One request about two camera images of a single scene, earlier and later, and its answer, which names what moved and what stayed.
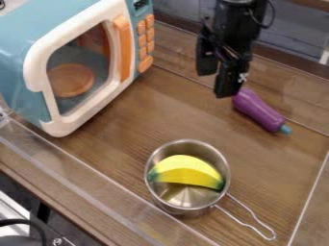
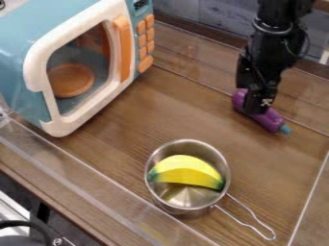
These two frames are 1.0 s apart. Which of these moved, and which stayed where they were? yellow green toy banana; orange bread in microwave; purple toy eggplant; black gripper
Moved: black gripper
Stayed: yellow green toy banana; purple toy eggplant; orange bread in microwave
